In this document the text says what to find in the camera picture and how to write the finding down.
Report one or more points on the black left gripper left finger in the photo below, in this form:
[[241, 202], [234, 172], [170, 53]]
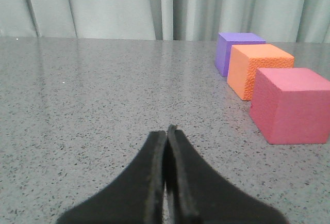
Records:
[[135, 196]]

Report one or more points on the grey-green curtain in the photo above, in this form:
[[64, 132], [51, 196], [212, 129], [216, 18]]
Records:
[[192, 20]]

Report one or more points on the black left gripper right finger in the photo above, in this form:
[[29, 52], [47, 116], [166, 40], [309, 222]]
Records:
[[198, 194]]

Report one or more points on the pink foam cube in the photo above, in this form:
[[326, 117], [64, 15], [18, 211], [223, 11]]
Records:
[[291, 106]]

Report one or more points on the purple foam cube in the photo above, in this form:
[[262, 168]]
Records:
[[224, 46]]

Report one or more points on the orange foam cube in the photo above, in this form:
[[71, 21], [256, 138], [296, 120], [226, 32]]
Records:
[[245, 59]]

